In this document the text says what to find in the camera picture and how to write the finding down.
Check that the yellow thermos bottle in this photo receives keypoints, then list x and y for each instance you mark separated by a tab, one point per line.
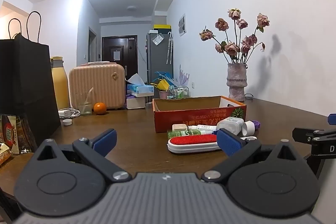
59	85

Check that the black paper bag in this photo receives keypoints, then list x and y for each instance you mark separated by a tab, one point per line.
25	87

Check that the purple and white tissue pack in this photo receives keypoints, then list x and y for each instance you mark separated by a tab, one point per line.
135	102

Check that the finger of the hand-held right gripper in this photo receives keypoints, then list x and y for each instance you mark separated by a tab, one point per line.
332	119
302	134

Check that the white folded umbrella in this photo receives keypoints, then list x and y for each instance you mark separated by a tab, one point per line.
170	48

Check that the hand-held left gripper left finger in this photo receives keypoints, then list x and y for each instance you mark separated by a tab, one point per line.
107	139

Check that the dark brown entrance door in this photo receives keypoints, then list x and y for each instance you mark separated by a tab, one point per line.
119	54

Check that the small white tube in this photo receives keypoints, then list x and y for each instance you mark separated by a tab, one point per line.
202	128

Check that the purple jar lid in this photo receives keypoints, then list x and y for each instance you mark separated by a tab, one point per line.
256	124

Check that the red snack packet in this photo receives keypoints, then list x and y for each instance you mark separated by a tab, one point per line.
14	134

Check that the yellow watering can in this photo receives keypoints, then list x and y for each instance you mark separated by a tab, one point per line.
162	84

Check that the white bottle cap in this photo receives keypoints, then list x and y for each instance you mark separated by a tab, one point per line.
67	122

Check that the grey refrigerator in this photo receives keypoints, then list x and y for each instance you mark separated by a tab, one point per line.
157	61

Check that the pink flower pot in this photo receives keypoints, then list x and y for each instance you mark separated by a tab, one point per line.
163	94

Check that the pink ribbed suitcase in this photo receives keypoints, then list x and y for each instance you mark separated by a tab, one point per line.
97	85

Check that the clear glass cup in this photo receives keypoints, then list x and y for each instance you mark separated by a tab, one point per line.
84	104

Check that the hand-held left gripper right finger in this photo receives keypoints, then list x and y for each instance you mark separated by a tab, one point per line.
227	142

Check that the purple artificial flowers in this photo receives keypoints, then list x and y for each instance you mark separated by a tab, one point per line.
183	76

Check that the small ceiling lamp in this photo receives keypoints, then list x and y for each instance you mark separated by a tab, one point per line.
131	7

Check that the red and white lint brush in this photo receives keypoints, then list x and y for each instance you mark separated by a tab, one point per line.
193	142

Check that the small white jar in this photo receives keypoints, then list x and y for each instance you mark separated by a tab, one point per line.
247	128

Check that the yellow box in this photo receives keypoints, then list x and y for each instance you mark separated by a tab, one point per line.
162	27

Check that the white paper notice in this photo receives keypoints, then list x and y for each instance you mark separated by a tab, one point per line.
117	55

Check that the framed wall picture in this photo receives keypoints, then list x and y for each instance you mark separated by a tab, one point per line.
182	25

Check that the green tube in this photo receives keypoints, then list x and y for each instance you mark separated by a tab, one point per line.
187	133

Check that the blue folding rack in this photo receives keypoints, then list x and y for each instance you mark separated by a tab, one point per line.
162	75

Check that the grey interior door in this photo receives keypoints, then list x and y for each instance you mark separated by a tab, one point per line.
92	45

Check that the pink compact case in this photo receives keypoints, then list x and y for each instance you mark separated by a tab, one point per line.
179	127

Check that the blue tissue box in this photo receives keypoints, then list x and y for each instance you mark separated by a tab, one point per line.
139	88

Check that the small white flat lid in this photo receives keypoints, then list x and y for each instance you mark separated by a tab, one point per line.
249	138

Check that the white plastic bottle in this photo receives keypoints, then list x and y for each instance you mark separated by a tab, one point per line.
231	124

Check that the dried pink roses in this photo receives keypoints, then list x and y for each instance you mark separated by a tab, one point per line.
232	48

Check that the orange fruit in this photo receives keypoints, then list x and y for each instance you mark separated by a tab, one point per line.
100	108

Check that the pink textured vase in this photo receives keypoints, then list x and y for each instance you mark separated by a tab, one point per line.
236	81

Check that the orange cardboard box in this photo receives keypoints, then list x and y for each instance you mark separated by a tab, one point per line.
191	115

